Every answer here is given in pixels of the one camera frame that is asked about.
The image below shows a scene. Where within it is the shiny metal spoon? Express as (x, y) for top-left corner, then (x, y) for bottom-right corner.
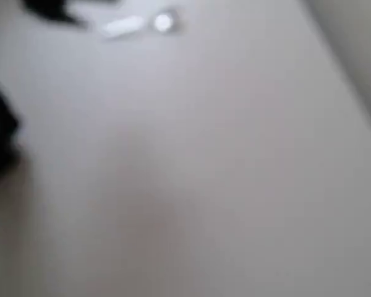
(101, 7), (186, 41)

